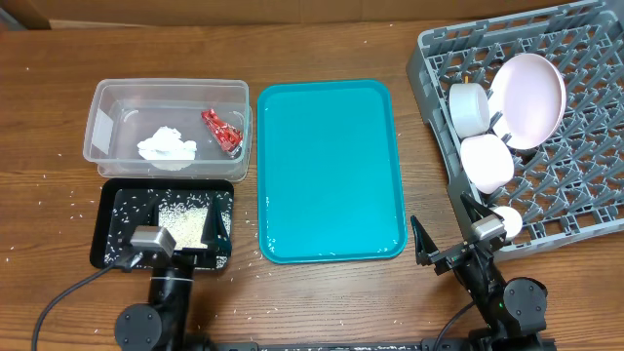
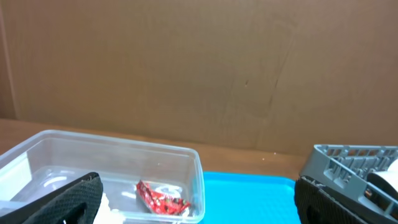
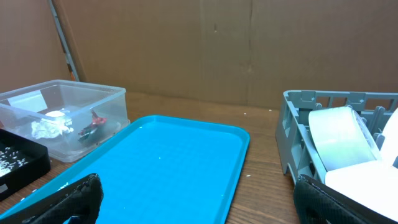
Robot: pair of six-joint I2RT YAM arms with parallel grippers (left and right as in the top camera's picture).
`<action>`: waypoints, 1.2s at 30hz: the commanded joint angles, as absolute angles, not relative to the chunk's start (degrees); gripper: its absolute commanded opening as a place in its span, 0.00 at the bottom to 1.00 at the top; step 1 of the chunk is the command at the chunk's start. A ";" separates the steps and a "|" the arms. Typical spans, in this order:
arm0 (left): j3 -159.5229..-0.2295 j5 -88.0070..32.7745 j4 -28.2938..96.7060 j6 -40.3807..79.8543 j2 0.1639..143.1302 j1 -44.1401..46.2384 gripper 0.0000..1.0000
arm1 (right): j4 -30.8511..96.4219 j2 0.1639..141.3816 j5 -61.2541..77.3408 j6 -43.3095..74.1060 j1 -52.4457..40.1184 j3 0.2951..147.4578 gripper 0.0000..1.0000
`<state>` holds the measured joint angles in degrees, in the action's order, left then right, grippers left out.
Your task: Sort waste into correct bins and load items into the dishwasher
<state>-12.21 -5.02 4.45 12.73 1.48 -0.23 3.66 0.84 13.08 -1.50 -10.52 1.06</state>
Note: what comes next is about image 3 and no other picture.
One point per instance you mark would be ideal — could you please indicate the white round plate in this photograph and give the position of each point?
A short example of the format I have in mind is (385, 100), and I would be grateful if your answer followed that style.
(389, 147)

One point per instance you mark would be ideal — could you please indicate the white tissue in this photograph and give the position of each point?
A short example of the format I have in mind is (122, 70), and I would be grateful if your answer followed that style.
(50, 129)

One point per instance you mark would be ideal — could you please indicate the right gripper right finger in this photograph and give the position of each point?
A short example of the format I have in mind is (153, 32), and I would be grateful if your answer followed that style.
(317, 203)

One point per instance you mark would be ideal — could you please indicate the clear plastic bin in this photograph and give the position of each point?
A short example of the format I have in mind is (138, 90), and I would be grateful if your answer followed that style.
(20, 107)

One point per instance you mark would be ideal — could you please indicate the teal serving tray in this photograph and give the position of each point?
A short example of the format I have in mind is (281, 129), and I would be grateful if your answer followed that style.
(161, 169)

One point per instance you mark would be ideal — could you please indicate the black tray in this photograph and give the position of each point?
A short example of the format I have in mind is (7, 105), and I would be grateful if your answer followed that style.
(37, 166)

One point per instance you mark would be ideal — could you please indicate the grey bowl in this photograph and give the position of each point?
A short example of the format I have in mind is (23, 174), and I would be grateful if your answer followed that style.
(341, 138)

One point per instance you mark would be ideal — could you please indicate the grey dishwasher rack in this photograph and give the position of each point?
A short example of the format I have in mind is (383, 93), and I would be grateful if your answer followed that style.
(296, 148)

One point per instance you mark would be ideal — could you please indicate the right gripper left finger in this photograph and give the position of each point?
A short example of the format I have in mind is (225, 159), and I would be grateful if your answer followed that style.
(77, 203)

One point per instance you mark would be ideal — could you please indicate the red snack wrapper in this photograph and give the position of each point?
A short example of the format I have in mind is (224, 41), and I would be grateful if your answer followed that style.
(95, 124)

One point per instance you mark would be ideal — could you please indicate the grey metal pole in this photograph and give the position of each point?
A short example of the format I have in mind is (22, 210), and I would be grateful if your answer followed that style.
(66, 50)

